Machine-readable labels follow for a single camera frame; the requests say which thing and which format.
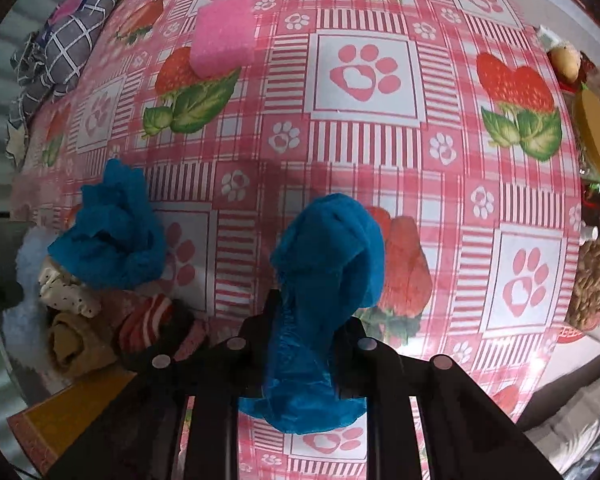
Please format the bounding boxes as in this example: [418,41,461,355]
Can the tan brown sock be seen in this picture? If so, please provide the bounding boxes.
[47,310,119,377]

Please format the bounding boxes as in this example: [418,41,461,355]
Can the grey checked cloth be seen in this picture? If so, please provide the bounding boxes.
[7,0,137,133]

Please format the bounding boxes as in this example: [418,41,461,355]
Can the bag of peanuts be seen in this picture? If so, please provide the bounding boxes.
[565,237,600,332]

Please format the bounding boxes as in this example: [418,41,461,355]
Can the white fluffy cloth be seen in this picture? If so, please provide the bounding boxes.
[0,227,57,372]

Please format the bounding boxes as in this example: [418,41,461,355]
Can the pink strawberry printed tablecloth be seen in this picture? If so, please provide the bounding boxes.
[10,0,587,480]

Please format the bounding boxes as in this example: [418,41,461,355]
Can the red striped sock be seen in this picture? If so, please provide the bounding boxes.
[117,294,177,357]

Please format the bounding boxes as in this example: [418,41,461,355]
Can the pink sponge block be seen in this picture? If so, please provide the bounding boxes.
[190,0,259,79]

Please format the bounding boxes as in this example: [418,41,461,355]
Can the jar with wooden lid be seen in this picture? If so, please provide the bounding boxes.
[572,87,600,177]

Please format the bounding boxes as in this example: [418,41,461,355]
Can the blue fuzzy sock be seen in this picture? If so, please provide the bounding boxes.
[47,158,167,291]
[237,192,386,436]

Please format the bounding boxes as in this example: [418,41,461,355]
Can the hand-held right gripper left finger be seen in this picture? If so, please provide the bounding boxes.
[47,289,282,480]

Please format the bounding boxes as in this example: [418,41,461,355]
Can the cream polka dot sock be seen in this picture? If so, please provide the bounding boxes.
[37,260,104,319]

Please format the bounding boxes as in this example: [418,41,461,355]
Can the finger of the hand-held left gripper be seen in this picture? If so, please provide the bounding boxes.
[0,284,25,319]

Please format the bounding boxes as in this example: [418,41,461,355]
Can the grey white bedding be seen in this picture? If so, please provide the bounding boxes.
[517,382,600,463]

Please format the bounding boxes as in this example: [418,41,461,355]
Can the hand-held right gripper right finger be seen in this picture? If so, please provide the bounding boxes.
[337,317,564,480]

